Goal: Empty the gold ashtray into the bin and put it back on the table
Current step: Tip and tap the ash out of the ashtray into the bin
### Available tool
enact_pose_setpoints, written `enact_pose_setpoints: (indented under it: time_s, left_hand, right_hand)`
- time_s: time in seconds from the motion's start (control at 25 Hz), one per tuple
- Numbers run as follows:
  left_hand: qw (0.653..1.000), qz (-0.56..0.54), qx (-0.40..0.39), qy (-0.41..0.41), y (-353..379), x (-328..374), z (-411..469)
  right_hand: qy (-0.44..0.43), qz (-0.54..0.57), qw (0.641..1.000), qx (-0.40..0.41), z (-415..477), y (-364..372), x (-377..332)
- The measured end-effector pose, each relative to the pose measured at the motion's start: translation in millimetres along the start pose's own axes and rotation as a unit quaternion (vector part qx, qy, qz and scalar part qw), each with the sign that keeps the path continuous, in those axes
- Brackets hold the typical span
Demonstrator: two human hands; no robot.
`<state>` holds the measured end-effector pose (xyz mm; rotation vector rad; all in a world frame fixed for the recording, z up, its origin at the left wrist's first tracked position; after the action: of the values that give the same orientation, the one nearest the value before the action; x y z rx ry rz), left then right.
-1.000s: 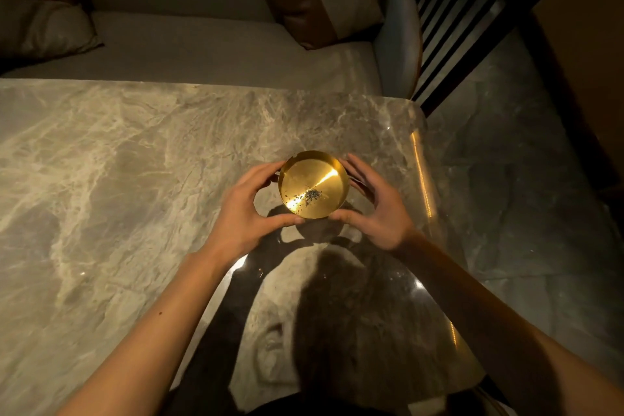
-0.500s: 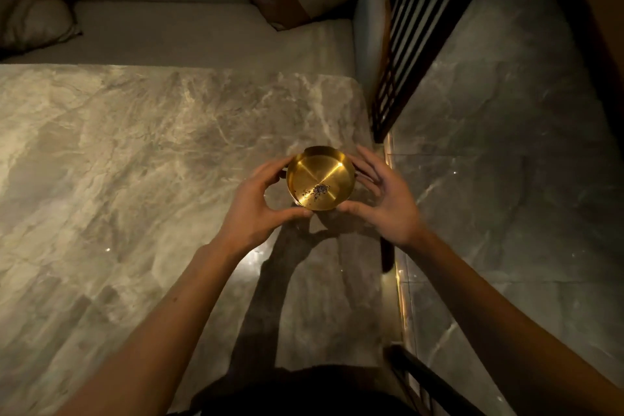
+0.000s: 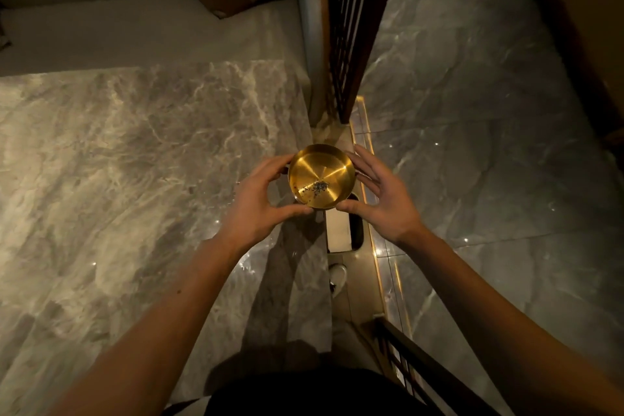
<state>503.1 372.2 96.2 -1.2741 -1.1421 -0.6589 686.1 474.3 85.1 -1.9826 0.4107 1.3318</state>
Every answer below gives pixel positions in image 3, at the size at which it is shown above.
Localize person's right hand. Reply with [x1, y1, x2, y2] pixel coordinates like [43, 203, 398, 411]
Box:
[335, 144, 425, 247]

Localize person's left hand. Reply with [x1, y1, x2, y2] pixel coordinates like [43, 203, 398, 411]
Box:
[218, 153, 316, 256]

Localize gold metal bowl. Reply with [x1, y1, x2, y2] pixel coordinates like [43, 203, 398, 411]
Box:
[288, 144, 357, 211]

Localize person's right forearm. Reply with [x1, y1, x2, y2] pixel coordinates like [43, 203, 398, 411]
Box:
[397, 226, 624, 416]

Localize person's left forearm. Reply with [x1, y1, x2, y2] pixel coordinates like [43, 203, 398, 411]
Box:
[46, 234, 260, 416]

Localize rectangular recessed bin opening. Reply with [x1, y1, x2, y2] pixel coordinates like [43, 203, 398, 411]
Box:
[325, 193, 365, 254]

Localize dark crumbs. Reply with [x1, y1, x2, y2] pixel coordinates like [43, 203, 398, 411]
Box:
[298, 180, 331, 199]

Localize glowing gold light strip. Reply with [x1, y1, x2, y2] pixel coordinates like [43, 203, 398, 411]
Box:
[349, 96, 416, 339]

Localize small white object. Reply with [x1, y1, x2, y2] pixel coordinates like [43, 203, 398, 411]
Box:
[329, 263, 348, 298]

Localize grey round pillar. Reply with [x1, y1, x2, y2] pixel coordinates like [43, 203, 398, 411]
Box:
[294, 0, 333, 128]

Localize dark wooden slatted screen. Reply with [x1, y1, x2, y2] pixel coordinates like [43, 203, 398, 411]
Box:
[319, 0, 407, 125]

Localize dark wooden slatted railing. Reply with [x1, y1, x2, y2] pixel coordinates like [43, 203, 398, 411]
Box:
[372, 315, 504, 416]

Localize person's black clothing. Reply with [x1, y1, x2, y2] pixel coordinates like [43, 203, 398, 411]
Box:
[162, 365, 442, 416]

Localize white seat cushion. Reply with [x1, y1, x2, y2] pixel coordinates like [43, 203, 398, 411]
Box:
[0, 0, 313, 78]

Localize dark wooden door frame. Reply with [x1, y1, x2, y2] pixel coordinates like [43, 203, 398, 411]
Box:
[506, 0, 624, 148]

